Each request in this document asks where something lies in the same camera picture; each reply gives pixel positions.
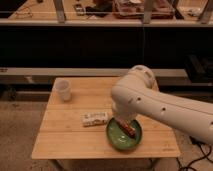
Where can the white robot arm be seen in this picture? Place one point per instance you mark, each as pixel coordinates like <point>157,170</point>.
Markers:
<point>134,94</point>

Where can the green round plate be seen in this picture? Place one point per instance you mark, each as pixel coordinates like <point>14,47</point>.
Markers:
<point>119,139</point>

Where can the dark device on bench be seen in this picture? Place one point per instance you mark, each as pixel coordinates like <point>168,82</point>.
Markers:
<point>79,9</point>

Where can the red tray on bench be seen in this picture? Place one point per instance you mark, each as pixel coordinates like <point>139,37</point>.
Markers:
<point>135,9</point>

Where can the wooden side table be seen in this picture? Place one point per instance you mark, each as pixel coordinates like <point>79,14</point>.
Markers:
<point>62,136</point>

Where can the brown chocolate bar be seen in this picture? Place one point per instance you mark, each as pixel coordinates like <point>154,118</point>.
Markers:
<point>127,129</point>

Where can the white snack packet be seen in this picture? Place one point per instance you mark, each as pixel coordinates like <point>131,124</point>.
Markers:
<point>93,119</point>

